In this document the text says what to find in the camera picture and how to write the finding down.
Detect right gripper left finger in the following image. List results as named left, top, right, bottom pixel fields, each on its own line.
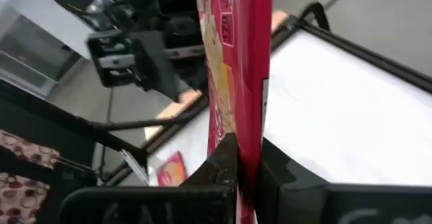
left=59, top=132, right=239, bottom=224

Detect grey cabinet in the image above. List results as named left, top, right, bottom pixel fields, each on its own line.
left=0, top=0, right=94, bottom=99

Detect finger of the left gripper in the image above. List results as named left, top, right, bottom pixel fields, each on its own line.
left=133, top=31, right=190, bottom=102

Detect brown patterned fabric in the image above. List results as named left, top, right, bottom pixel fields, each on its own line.
left=0, top=129, right=61, bottom=224

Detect red popcorn bag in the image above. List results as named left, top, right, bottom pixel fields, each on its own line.
left=155, top=150, right=188, bottom=187
left=194, top=0, right=274, bottom=224

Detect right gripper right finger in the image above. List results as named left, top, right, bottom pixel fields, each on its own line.
left=256, top=138, right=432, bottom=224

